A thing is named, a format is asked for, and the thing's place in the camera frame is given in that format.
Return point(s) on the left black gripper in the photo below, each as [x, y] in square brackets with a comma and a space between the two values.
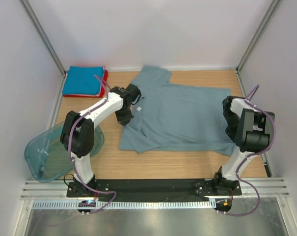
[123, 120]

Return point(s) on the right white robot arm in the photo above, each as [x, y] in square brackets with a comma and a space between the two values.
[252, 130]

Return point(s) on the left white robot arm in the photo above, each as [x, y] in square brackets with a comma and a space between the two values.
[78, 135]

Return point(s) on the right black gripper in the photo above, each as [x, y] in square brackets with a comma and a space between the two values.
[230, 133]

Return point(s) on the aluminium frame post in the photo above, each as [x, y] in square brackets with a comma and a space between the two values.
[40, 31]
[274, 4]

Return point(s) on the folded red t shirt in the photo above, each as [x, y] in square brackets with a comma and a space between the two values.
[104, 81]

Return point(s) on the right aluminium frame post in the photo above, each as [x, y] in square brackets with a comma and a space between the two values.
[274, 4]

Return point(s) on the aluminium extrusion rail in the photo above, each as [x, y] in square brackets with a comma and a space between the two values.
[267, 187]

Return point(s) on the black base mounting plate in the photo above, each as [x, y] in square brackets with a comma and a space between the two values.
[167, 190]

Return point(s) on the slotted grey cable duct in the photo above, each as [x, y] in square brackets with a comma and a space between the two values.
[88, 204]

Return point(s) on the translucent teal plastic basket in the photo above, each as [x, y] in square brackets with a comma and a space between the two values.
[48, 159]

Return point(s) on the left aluminium frame post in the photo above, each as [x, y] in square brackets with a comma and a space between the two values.
[40, 31]

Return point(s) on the grey-blue t shirt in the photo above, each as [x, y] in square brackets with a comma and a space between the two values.
[172, 117]

